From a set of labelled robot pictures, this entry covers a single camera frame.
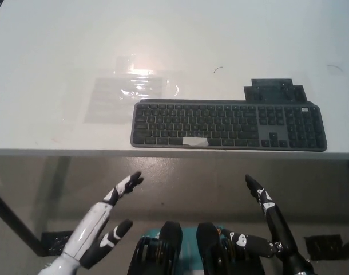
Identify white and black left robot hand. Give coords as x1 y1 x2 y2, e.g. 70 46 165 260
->
61 171 145 269

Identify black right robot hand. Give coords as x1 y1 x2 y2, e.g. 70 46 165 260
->
221 174 300 260

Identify black robot legs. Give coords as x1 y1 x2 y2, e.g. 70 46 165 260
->
126 219 267 275

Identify dark grey full-size keyboard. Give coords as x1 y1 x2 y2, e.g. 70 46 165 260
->
130 98 329 152

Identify white tape on space bar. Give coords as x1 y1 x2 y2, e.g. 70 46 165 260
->
182 136 209 147

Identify black floor tape patch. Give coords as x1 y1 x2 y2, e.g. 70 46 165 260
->
304 234 344 261
41 230 74 257

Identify black slanted table leg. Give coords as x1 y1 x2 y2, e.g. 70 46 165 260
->
0 185 48 257

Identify clear plastic sheet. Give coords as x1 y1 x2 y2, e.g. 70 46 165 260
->
82 76 181 125

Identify black plastic holder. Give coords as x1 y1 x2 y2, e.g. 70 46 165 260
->
243 78 309 103

